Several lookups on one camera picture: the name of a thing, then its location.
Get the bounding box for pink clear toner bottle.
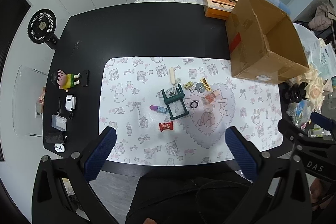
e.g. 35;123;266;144
202;89;223;105

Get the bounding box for red candy wrapper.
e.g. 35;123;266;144
159;121;174;132

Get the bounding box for purple blue small tube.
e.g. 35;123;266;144
150;105;168;114

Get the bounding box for gold star hair clip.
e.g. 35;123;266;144
201;78;212;92

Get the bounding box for round grey badge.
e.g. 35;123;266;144
195;83;206;93

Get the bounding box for green miniature stool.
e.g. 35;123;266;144
161;84;189;121

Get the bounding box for gold binder clips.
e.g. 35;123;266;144
183;81;194;90

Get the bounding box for beige oblong case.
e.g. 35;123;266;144
169;67;176;85

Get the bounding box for cream artificial roses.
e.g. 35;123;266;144
295;65;333;112

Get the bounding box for white power adapter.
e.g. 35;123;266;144
54;143;65;153

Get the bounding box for black dumbbell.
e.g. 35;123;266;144
285;82;307;103

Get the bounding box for black crumpled pouch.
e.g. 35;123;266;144
44;131;67;144

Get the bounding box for clear plastic card box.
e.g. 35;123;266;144
51;114;67;131

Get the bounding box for white small charger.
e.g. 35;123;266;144
65;94;76;112

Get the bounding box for white plastic bag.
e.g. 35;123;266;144
293;23;321;64

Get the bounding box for cartoon boy figurine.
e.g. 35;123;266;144
51;69;80;92

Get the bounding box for patterned white table mat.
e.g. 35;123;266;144
98;57;283;166

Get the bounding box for black flat stand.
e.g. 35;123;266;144
80;70;89;87

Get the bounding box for large cardboard box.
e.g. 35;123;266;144
226;0;309;84

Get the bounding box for clear side chair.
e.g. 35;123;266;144
12;65;47;138

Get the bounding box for pink jacket pile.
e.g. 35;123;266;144
308;2;335;31

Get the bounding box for black desk fan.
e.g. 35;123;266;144
27;9;59;50

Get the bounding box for orange tissue box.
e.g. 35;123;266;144
203;0;238;20

